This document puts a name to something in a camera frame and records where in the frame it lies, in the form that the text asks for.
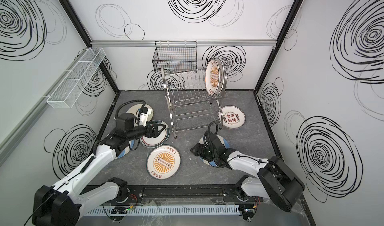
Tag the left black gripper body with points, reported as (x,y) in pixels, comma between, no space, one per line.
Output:
(150,129)

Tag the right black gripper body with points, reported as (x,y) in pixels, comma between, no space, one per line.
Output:
(199,150)

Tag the blue striped plate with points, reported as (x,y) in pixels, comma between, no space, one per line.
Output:
(223,142)
(127,149)

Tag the orange sunburst plate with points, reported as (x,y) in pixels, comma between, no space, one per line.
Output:
(163,162)
(211,77)

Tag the white plate green cloud outline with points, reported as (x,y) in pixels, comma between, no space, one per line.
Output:
(222,76)

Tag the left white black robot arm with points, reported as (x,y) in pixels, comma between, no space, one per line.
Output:
(64,203)

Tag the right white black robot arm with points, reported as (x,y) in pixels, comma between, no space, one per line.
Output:
(267,178)

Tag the stainless steel dish rack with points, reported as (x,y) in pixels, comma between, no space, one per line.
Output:
(190,105)

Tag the green red rimmed white plate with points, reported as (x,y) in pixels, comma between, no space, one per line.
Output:
(160,140)

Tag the cream plate with black drawing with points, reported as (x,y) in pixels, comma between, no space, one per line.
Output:
(135,110)

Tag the white plate red characters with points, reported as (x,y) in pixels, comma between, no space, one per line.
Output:
(232,116)

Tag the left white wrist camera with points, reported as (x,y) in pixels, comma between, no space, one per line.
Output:
(144,114)

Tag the white slotted cable duct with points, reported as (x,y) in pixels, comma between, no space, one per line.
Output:
(194,210)

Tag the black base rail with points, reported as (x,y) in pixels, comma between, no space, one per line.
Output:
(228,193)

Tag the black wire wall basket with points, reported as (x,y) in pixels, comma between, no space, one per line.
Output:
(175,59)

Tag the white mesh wall shelf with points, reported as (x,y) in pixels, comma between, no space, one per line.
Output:
(84,77)

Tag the aluminium wall rail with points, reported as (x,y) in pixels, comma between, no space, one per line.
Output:
(177,43)

